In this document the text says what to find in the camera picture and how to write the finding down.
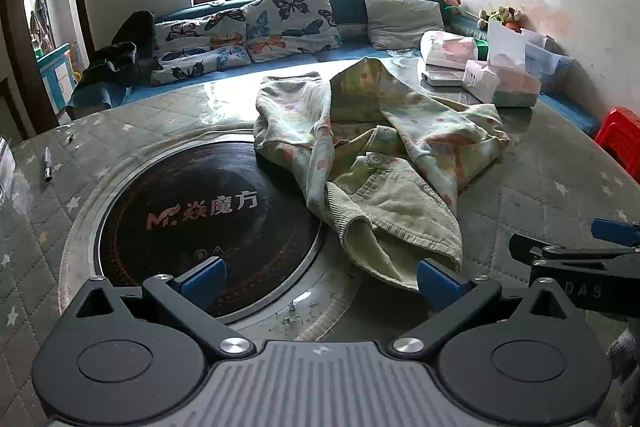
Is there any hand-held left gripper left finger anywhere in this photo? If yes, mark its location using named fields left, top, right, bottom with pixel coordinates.
left=60, top=257, right=256, bottom=360

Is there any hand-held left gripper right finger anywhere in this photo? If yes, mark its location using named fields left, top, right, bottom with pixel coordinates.
left=390, top=258, right=591, bottom=358

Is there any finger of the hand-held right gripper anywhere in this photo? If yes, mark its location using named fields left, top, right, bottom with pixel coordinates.
left=591, top=217, right=640, bottom=242
left=509, top=233, right=640, bottom=264

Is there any green floral garment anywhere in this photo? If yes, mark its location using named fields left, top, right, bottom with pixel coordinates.
left=252, top=57, right=511, bottom=293

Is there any red plastic stool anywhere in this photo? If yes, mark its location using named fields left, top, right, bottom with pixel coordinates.
left=594, top=107, right=640, bottom=182

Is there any black round induction cooktop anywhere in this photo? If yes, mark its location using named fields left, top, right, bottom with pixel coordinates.
left=59, top=127, right=363, bottom=343

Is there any clear plastic storage box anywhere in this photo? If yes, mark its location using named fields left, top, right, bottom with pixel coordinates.
left=522, top=38, right=571, bottom=80

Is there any white flat box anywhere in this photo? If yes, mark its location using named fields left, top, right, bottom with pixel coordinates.
left=421, top=71, right=466, bottom=88

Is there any white paper sheet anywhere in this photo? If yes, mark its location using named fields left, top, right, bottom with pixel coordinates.
left=487, top=19, right=526, bottom=62

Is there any pink white tissue pack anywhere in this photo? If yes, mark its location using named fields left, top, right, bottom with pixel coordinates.
left=420, top=31, right=478, bottom=68

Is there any brown plush toy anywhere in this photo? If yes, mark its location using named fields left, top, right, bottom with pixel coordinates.
left=477, top=6, right=523, bottom=30

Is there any black clothing pile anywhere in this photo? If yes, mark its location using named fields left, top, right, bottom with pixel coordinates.
left=75, top=10, right=156, bottom=88

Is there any blue white bin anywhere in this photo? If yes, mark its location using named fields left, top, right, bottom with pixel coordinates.
left=36, top=43, right=78, bottom=118

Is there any grey cushion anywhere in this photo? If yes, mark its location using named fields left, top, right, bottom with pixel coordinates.
left=364, top=0, right=446, bottom=52

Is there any large butterfly print pillow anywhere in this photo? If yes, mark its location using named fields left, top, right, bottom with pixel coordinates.
left=242, top=0, right=343, bottom=60

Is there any blue sofa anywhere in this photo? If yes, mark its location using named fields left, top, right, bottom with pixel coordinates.
left=65, top=0, right=601, bottom=138

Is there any brown wooden door frame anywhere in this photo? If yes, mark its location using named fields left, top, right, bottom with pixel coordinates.
left=0, top=0, right=96, bottom=138

